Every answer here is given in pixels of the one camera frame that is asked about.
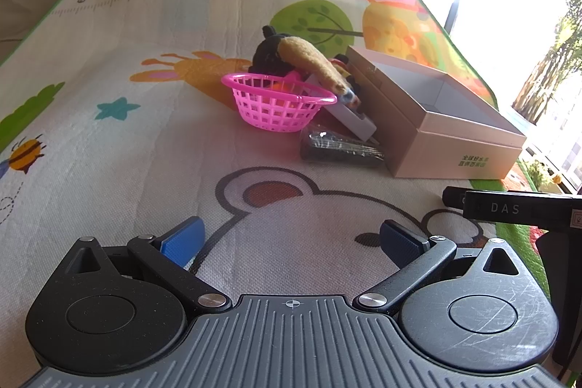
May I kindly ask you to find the pink cardboard box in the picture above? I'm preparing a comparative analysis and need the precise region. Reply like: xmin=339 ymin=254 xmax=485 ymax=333
xmin=347 ymin=47 xmax=526 ymax=179

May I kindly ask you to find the white grey rectangular toy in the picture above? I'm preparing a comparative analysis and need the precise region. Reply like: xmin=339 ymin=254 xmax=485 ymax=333
xmin=324 ymin=96 xmax=377 ymax=142

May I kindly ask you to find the pink plastic basket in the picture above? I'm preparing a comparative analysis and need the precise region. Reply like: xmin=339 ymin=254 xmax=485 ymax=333
xmin=221 ymin=73 xmax=337 ymax=133

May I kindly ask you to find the black plush cat toy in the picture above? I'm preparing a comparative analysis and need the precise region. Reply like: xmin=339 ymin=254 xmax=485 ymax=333
xmin=248 ymin=25 xmax=294 ymax=77

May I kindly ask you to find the tan plush paw glove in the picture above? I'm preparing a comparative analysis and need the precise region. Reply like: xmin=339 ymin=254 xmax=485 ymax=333
xmin=277 ymin=36 xmax=360 ymax=109

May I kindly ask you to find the colourful children's play mat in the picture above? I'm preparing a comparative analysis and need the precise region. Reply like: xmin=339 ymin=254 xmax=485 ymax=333
xmin=1 ymin=0 xmax=546 ymax=387

